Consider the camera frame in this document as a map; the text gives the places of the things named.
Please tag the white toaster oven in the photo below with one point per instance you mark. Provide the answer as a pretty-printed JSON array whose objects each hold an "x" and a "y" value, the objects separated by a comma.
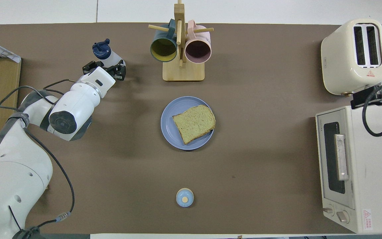
[{"x": 373, "y": 182}]

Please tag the pink mug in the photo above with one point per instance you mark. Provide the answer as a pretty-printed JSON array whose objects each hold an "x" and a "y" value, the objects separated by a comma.
[{"x": 197, "y": 49}]

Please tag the blue round plate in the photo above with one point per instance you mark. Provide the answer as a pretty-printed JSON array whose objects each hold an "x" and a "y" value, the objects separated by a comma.
[{"x": 169, "y": 129}]

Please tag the cream two-slot toaster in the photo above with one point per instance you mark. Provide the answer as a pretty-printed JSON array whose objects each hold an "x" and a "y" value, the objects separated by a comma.
[{"x": 340, "y": 59}]

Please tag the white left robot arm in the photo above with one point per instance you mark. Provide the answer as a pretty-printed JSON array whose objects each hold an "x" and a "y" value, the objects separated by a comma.
[{"x": 15, "y": 176}]

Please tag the toasted bread slice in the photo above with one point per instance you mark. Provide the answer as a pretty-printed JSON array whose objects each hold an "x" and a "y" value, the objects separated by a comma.
[{"x": 194, "y": 124}]

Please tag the translucent bottle navy cap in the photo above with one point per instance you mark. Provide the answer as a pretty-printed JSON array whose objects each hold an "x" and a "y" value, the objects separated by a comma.
[{"x": 103, "y": 51}]

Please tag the brown table mat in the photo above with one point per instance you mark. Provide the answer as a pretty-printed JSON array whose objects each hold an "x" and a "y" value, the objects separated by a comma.
[{"x": 260, "y": 166}]

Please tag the teal mug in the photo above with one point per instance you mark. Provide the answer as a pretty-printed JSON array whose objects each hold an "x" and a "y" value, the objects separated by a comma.
[{"x": 163, "y": 49}]

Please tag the wooden mug rack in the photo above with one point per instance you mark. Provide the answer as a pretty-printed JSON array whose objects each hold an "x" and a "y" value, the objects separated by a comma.
[{"x": 184, "y": 73}]

